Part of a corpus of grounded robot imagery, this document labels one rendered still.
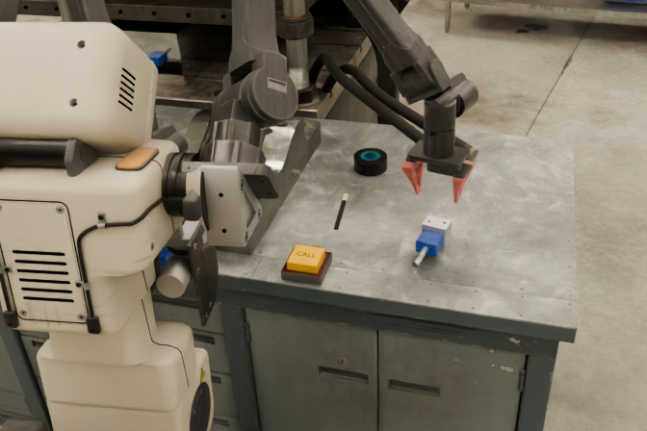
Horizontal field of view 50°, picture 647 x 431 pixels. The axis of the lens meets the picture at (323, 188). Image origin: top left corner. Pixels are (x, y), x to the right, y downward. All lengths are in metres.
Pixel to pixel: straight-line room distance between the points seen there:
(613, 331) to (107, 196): 1.96
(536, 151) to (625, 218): 1.34
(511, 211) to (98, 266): 0.94
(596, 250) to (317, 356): 1.58
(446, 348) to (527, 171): 0.50
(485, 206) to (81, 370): 0.89
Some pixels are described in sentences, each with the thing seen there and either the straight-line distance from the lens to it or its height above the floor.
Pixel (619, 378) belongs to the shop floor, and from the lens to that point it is 2.37.
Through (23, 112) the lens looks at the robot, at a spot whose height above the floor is 1.31.
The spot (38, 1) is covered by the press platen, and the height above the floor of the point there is 1.04.
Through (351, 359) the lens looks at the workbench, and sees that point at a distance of 1.51.
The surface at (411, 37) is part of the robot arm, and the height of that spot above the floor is 1.23.
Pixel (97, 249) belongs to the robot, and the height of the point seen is 1.15.
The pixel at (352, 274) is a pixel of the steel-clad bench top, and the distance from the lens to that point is 1.35.
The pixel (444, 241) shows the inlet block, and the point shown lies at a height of 0.82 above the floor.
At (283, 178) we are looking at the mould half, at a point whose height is 0.86.
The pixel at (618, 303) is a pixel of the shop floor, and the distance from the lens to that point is 2.64.
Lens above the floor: 1.64
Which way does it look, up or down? 32 degrees down
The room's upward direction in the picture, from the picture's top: 3 degrees counter-clockwise
